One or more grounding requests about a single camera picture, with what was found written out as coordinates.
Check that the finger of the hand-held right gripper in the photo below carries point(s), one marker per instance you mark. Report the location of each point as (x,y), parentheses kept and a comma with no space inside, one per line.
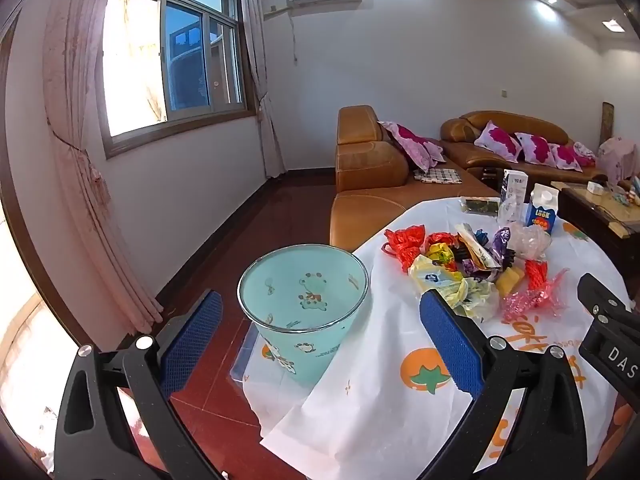
(597,292)

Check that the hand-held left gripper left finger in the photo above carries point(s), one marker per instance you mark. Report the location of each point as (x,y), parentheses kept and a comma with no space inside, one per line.
(192,340)

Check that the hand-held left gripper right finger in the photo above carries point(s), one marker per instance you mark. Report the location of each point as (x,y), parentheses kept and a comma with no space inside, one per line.
(450,340)

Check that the pale wrapper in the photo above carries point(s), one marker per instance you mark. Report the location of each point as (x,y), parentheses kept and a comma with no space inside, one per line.
(470,297)

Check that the red foam net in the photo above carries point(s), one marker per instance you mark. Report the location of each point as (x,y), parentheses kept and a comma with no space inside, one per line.
(537,274)

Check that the yellow and white wrapper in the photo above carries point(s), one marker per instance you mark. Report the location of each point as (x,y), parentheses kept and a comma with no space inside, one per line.
(430,275)

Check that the pink clear wrapper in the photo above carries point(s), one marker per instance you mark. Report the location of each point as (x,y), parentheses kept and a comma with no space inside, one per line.
(525,305)

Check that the clear plastic bag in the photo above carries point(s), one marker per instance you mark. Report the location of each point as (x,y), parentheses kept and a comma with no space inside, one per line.
(532,242)

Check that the yellow sponge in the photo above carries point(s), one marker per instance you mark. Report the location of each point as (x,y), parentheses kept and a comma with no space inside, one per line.
(510,280)

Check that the black ridged plastic tray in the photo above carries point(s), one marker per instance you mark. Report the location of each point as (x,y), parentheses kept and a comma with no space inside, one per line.
(464,252)

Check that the red and gold wrapper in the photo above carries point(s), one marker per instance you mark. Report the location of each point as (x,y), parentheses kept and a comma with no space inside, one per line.
(440,247)

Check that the red plastic bag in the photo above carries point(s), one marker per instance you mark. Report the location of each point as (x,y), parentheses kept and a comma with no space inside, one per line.
(405,245)

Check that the purple wrapper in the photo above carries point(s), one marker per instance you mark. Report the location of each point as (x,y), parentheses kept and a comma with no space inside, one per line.
(501,242)

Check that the teal cartoon waste bin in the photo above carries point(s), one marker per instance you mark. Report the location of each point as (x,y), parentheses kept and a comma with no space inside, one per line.
(310,350)

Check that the clear plastic storage box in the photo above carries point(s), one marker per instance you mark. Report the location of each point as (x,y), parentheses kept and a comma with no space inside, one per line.
(242,360)

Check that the dark wooden coffee table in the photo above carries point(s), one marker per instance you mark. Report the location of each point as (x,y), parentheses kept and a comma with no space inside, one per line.
(585,220)

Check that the blue milk carton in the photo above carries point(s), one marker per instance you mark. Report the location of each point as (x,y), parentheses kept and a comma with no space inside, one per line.
(542,215)

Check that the white tablecloth with orange print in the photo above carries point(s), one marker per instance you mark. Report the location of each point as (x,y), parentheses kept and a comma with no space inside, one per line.
(375,400)

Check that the small white box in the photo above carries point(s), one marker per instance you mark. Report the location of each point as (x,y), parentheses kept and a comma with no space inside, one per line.
(595,189)

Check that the white and blue carton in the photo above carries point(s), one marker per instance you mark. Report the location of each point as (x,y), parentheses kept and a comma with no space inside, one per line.
(515,190)

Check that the pale pink cloth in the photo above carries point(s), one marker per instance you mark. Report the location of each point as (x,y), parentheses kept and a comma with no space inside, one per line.
(617,157)

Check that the dark green packet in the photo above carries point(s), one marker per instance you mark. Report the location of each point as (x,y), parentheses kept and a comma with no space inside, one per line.
(480,206)

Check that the white magenta pillow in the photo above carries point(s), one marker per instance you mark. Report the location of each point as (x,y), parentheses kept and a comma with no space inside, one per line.
(586,152)
(495,141)
(565,156)
(535,149)

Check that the orange leather sofa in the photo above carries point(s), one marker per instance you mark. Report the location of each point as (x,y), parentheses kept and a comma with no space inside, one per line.
(370,210)
(520,122)

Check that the checked cloth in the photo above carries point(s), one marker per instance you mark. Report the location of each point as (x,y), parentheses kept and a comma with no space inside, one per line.
(439,176)

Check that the brown wooden board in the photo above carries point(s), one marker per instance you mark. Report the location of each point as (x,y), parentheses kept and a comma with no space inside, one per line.
(607,122)

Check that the pink floral pillow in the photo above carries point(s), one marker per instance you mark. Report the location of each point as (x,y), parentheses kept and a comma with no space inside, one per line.
(415,147)

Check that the pink tied curtain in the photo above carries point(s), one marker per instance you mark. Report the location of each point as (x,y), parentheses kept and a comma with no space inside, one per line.
(255,60)
(85,110)

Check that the rectangular ceiling light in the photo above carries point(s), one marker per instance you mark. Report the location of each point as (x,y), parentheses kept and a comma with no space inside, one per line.
(615,25)

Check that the sliding window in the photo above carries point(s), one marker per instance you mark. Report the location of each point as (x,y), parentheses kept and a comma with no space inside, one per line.
(185,60)

